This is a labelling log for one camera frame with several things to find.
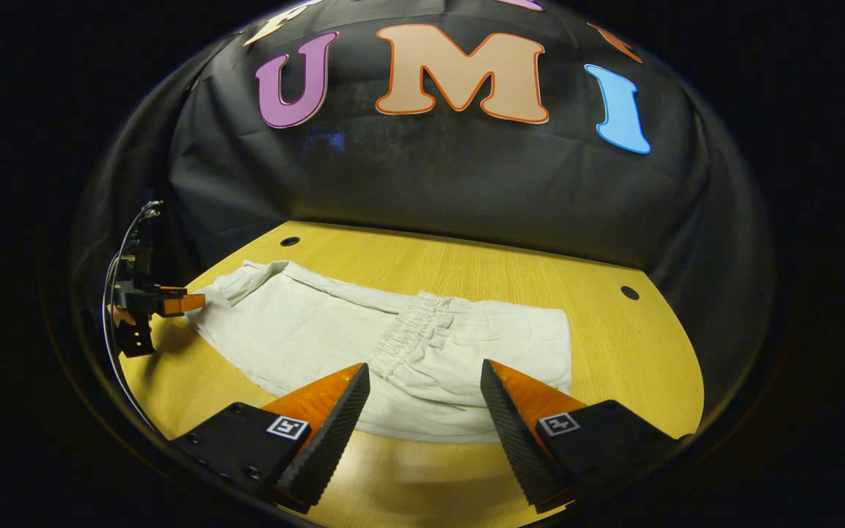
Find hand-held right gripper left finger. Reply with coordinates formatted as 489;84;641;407
169;362;372;514

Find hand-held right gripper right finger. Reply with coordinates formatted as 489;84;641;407
480;358;687;514

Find white jeans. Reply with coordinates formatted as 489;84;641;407
186;259;574;444

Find black backdrop cloth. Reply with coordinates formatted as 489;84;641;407
70;0;775;415

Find thin gripper cable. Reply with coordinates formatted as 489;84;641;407
101;199;167;435

